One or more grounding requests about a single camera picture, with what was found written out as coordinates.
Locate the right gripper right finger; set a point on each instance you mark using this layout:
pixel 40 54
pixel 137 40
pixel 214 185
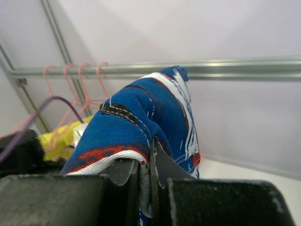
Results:
pixel 179 199

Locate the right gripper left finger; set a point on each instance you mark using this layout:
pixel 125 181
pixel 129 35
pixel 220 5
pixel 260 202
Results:
pixel 108 199

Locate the blue patterned trousers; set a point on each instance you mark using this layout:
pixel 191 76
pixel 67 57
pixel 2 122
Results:
pixel 157 105

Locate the pink hanger of blue trousers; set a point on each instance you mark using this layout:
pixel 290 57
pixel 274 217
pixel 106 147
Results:
pixel 202 157

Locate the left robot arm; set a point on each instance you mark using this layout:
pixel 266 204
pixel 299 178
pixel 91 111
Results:
pixel 27 157

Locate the yellow trousers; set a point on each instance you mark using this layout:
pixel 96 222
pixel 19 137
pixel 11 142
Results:
pixel 58 144

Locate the pink hanger of purple trousers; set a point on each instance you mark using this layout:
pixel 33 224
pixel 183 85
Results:
pixel 102 82

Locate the aluminium hanging rail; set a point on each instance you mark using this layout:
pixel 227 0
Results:
pixel 252 69

